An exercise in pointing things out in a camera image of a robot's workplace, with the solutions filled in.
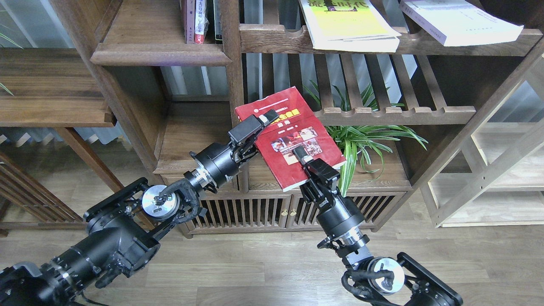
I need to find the right slatted cabinet door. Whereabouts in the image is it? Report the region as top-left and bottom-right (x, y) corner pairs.
(286, 192), (405, 231)

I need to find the left slatted cabinet door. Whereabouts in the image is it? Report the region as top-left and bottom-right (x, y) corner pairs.
(186, 194), (292, 235)

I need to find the light wooden shelf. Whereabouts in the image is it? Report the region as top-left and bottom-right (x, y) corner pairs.
(420, 56), (544, 227)

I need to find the yellow cover book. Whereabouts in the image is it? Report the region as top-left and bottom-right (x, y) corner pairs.
(299, 0), (401, 54)

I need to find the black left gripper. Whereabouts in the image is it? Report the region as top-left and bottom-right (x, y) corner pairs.
(189, 110), (279, 193)

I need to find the slatted cabinet door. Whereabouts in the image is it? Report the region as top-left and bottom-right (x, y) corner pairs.
(286, 192), (405, 231)
(186, 194), (292, 235)

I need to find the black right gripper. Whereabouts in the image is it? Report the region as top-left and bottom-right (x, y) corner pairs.
(292, 145), (366, 244)

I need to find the red cover book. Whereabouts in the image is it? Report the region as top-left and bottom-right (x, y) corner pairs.
(235, 86), (346, 192)

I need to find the dark upright book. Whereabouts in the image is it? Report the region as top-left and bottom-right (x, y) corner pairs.
(212, 0), (223, 44)

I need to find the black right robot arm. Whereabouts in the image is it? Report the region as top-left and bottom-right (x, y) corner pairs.
(294, 147), (463, 306)

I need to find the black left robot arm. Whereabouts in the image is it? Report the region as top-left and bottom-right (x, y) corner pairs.
(1, 110), (278, 306)

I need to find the green spider plant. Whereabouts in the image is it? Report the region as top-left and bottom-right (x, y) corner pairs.
(303, 80), (429, 198)

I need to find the white lavender book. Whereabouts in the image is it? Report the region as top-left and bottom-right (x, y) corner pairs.
(399, 0), (524, 47)

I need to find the red white upright book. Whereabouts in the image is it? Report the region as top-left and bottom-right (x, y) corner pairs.
(194, 0), (208, 44)

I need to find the dark wooden bookshelf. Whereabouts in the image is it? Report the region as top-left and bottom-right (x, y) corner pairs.
(50, 0), (543, 231)

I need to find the dark slatted wooden chair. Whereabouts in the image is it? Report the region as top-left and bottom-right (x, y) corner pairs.
(0, 153), (86, 237)

